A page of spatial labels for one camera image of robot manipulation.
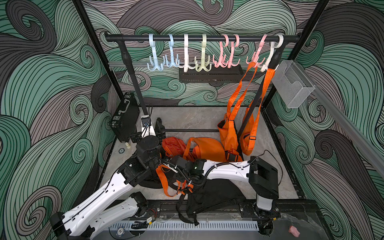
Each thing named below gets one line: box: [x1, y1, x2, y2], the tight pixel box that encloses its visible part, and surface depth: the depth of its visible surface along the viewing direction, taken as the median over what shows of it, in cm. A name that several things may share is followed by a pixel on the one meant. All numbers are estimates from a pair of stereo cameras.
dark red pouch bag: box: [224, 149, 243, 162], surface depth 87 cm
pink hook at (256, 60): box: [246, 34, 268, 68], surface depth 56 cm
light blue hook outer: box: [147, 33, 165, 72], surface depth 55 cm
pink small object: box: [288, 225, 301, 238], surface depth 67 cm
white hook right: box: [260, 34, 284, 72], surface depth 53 cm
